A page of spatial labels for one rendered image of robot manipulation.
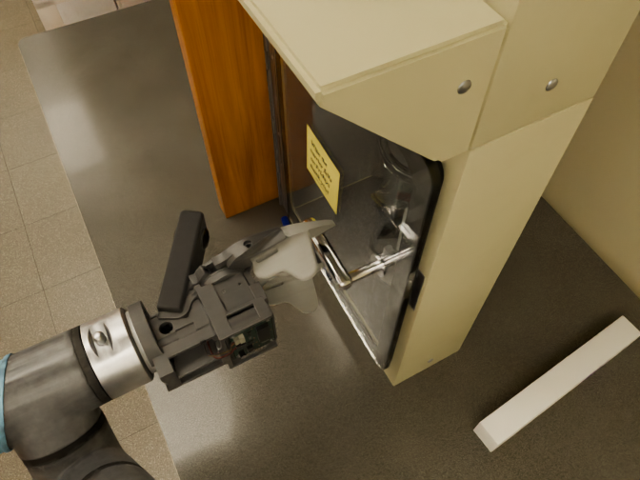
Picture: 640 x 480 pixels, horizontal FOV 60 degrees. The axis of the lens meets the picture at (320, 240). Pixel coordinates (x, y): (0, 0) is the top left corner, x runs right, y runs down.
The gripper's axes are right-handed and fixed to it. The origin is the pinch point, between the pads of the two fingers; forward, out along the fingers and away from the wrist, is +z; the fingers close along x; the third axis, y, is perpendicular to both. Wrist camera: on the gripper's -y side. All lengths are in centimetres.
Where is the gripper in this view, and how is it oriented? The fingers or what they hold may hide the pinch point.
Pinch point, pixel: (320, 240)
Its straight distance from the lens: 58.7
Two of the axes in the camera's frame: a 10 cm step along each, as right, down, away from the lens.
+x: 0.0, -5.5, -8.3
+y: 4.7, 7.3, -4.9
